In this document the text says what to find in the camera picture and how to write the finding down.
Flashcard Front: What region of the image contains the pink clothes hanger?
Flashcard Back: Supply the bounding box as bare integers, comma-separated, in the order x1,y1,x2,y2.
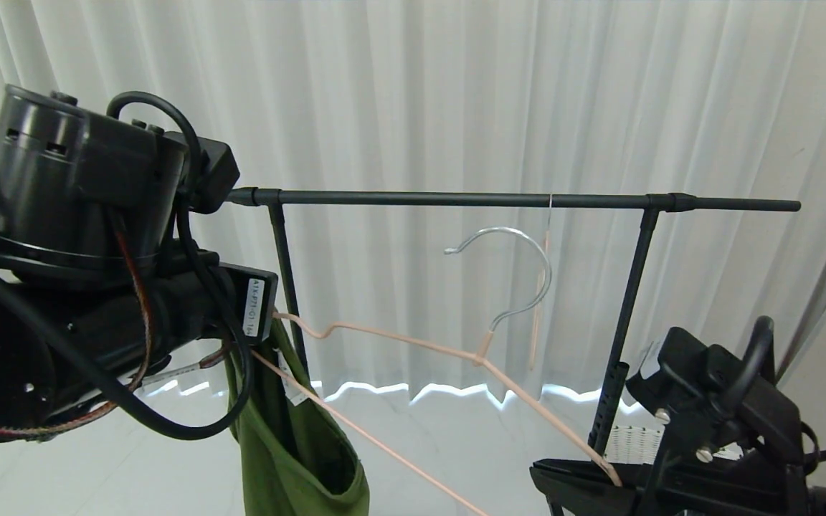
250,226,625,516
528,195,554,372

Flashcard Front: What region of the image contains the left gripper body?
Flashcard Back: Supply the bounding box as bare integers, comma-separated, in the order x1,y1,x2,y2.
0,262,279,443

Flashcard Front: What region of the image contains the black clothes rack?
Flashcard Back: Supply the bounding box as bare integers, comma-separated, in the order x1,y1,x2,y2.
225,188,802,459

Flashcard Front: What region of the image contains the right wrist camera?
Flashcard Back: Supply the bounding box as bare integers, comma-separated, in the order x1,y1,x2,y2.
626,326,806,474

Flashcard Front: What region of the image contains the green printed shirt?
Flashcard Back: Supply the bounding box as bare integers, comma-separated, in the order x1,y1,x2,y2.
225,315,371,516

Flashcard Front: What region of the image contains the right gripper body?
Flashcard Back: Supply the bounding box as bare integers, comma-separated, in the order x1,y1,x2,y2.
639,462,826,516

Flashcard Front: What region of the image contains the white curtain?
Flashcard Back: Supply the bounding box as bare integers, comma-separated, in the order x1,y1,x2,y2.
0,0,826,409

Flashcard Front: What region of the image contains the white laundry basket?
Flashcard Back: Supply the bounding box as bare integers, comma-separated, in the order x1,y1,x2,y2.
603,424,744,463

